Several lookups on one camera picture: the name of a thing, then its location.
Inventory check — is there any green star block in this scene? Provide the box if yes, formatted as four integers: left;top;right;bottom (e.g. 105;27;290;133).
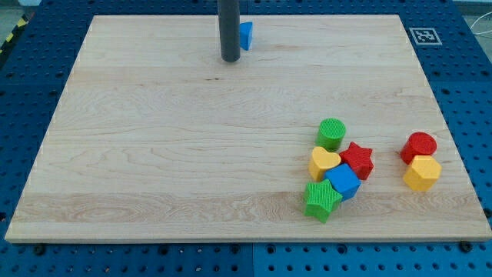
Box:
303;179;343;223

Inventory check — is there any red star block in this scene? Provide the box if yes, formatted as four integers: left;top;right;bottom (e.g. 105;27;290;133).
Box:
339;142;374;180

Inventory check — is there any yellow heart block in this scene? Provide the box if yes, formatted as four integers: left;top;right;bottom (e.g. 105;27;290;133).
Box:
308;146;341;182

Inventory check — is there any green cylinder block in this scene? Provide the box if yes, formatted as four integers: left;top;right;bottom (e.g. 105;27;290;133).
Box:
315;118;346;152

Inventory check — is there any light wooden board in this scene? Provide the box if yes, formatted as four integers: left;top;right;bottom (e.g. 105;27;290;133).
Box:
5;15;491;243

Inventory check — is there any blue cube block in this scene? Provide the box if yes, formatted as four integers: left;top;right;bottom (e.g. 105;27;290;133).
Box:
324;164;361;201

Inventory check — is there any blue triangle block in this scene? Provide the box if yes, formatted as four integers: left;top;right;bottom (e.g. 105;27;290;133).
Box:
239;22;253;51

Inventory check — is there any dark grey cylindrical pointer rod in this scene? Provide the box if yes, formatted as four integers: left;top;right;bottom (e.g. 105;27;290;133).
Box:
218;0;241;62

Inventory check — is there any red cylinder block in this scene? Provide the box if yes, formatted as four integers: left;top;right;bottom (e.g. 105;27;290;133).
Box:
400;132;437;165

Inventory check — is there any yellow hexagon block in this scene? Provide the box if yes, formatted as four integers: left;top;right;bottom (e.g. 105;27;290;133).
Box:
403;155;442;192

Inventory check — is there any white fiducial marker tag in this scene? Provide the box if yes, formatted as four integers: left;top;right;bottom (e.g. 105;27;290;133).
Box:
409;27;442;45

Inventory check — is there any yellow black hazard tape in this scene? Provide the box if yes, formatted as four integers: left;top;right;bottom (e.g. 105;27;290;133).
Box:
1;14;29;55

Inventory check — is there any white cable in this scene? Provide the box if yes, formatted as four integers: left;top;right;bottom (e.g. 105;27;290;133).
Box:
469;10;492;38

